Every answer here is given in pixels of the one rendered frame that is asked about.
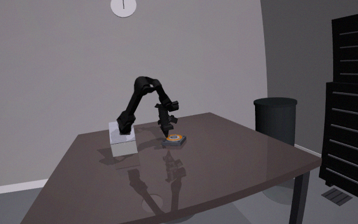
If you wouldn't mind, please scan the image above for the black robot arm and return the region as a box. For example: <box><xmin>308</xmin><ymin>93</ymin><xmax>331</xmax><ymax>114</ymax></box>
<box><xmin>116</xmin><ymin>76</ymin><xmax>179</xmax><ymax>135</ymax></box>

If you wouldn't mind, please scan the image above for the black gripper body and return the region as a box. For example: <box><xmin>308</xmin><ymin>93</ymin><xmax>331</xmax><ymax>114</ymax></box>
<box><xmin>158</xmin><ymin>113</ymin><xmax>174</xmax><ymax>131</ymax></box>

